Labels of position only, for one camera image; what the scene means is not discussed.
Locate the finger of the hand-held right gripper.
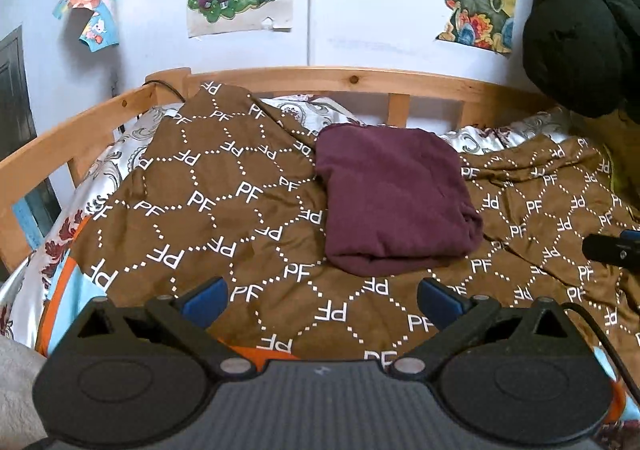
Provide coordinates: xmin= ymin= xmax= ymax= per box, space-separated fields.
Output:
xmin=581 ymin=229 xmax=640 ymax=275

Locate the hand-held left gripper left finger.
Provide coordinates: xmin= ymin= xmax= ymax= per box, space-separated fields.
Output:
xmin=62 ymin=276 xmax=258 ymax=378

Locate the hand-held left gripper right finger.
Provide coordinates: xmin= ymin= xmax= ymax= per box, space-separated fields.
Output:
xmin=392 ymin=277 xmax=591 ymax=378

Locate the maroon long-sleeve sweater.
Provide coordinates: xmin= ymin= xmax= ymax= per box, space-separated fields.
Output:
xmin=315 ymin=125 xmax=485 ymax=277

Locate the brown orange printed blanket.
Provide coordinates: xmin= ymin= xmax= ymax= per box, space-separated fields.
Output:
xmin=35 ymin=82 xmax=640 ymax=431

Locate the white floral bedsheet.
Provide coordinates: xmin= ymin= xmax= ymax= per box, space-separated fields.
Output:
xmin=0 ymin=97 xmax=640 ymax=450

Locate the cream fleece blanket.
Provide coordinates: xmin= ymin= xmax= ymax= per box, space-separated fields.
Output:
xmin=0 ymin=335 xmax=51 ymax=450

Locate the black puffer jacket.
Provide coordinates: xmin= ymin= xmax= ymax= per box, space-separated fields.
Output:
xmin=522 ymin=0 xmax=640 ymax=119

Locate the black cable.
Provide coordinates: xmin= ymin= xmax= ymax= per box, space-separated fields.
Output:
xmin=560 ymin=302 xmax=640 ymax=398
xmin=115 ymin=80 xmax=190 ymax=133

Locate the wooden bed frame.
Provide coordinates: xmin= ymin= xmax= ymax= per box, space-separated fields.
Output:
xmin=0 ymin=66 xmax=566 ymax=275

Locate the dark window frame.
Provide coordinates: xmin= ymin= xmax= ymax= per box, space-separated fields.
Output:
xmin=0 ymin=27 xmax=63 ymax=251

